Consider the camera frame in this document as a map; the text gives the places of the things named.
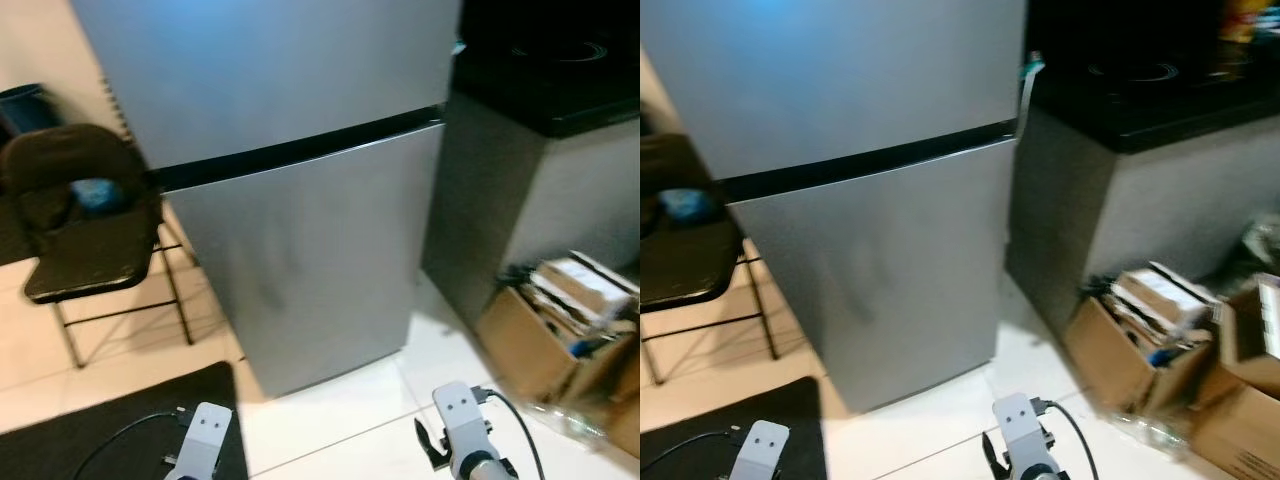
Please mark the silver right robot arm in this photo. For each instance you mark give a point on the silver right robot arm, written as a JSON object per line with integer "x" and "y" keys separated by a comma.
{"x": 480, "y": 468}
{"x": 1035, "y": 474}

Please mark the silver two-door fridge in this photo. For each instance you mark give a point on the silver two-door fridge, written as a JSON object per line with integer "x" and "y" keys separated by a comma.
{"x": 880, "y": 260}
{"x": 300, "y": 250}

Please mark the small cardboard box with papers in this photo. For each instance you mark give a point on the small cardboard box with papers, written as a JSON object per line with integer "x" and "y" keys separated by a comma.
{"x": 1110, "y": 355}
{"x": 525, "y": 345}

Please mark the clear plastic bottle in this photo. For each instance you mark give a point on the clear plastic bottle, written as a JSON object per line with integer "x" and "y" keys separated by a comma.
{"x": 570, "y": 422}
{"x": 1150, "y": 435}

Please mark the grey cabinet with black countertop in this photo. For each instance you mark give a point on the grey cabinet with black countertop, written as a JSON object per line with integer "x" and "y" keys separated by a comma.
{"x": 1130, "y": 200}
{"x": 530, "y": 190}

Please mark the black floor mat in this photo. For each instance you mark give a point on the black floor mat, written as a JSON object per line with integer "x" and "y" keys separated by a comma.
{"x": 720, "y": 415}
{"x": 110, "y": 410}

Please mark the black folding chair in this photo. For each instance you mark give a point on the black folding chair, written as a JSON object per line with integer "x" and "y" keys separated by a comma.
{"x": 85, "y": 255}
{"x": 685, "y": 260}

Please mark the blue bundle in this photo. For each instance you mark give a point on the blue bundle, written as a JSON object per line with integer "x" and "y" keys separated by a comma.
{"x": 686, "y": 204}
{"x": 97, "y": 195}

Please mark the teal grey hanging cloth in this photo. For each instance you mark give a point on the teal grey hanging cloth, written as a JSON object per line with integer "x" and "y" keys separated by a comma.
{"x": 1030, "y": 85}

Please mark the yellow snack packet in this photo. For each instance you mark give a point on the yellow snack packet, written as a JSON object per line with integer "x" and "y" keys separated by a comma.
{"x": 1240, "y": 20}

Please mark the dark blue bin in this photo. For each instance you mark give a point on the dark blue bin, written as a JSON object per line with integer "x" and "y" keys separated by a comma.
{"x": 20, "y": 105}

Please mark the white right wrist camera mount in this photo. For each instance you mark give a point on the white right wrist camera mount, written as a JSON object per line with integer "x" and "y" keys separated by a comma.
{"x": 1020, "y": 425}
{"x": 462, "y": 420}

